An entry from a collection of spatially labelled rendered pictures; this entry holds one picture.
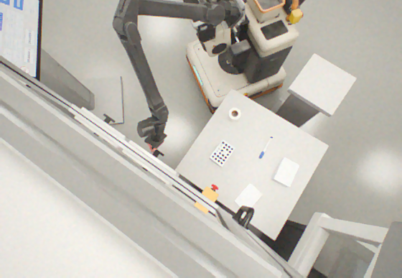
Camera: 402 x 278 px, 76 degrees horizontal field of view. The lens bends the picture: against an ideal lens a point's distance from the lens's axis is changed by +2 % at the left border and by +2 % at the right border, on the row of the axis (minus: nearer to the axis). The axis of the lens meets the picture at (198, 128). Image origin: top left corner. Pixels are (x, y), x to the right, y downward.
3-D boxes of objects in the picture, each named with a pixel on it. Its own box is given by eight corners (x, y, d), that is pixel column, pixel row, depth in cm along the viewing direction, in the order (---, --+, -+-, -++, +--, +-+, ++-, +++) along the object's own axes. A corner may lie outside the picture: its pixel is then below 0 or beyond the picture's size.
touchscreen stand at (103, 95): (121, 77, 239) (59, -7, 141) (123, 123, 228) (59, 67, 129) (67, 83, 240) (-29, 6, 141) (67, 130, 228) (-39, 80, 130)
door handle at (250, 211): (240, 202, 77) (250, 205, 59) (247, 207, 77) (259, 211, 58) (231, 217, 76) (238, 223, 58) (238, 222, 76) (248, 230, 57)
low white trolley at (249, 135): (224, 123, 224) (231, 87, 151) (287, 163, 213) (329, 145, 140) (186, 179, 213) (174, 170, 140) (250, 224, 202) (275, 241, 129)
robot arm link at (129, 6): (123, -9, 78) (110, -12, 85) (123, 37, 84) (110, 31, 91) (226, 5, 106) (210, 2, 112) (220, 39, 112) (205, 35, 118)
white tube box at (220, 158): (222, 140, 143) (222, 139, 139) (235, 149, 141) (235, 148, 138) (209, 158, 141) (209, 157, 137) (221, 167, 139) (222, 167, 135)
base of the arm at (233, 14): (244, 15, 111) (232, -7, 114) (231, 12, 106) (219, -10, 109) (232, 29, 117) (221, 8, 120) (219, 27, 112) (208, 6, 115)
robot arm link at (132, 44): (137, 19, 84) (122, 14, 91) (122, 26, 82) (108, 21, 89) (172, 117, 113) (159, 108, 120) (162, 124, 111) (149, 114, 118)
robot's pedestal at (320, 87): (279, 98, 228) (314, 50, 155) (309, 116, 223) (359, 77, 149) (260, 123, 223) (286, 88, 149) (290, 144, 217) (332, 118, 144)
